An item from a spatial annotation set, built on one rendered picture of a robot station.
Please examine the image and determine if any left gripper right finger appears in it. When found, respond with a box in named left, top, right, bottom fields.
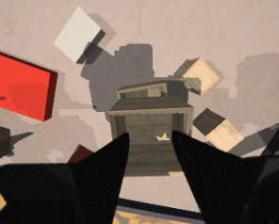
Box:
left=172, top=131, right=279, bottom=224

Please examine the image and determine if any orange-red cube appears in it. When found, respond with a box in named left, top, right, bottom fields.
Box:
left=67, top=146, right=93, bottom=163

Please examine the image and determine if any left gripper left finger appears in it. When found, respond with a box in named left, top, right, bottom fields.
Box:
left=0, top=133, right=130, bottom=224

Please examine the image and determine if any red flat block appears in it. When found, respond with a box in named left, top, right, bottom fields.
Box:
left=0, top=53, right=58, bottom=121

